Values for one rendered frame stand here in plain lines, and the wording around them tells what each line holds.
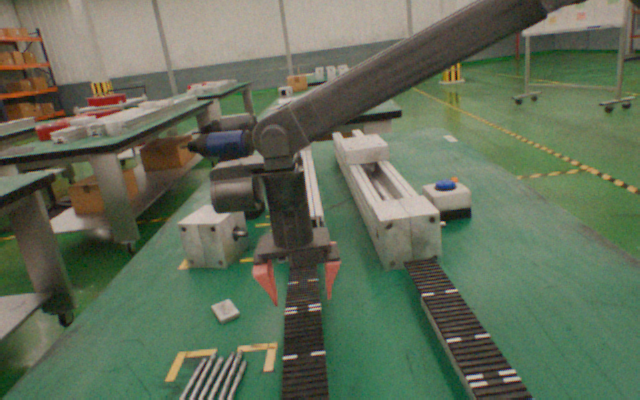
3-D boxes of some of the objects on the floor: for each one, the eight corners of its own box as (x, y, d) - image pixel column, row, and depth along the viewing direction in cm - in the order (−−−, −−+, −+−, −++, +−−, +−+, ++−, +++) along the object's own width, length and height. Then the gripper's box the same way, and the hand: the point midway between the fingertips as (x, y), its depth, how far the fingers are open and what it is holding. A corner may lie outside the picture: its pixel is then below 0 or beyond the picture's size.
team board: (510, 105, 647) (510, -40, 590) (537, 99, 660) (540, -43, 603) (605, 114, 509) (616, -73, 451) (637, 107, 522) (651, -75, 465)
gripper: (242, 218, 57) (260, 319, 62) (334, 205, 57) (346, 307, 62) (247, 201, 64) (263, 294, 68) (329, 190, 64) (340, 283, 68)
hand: (302, 295), depth 65 cm, fingers open, 8 cm apart
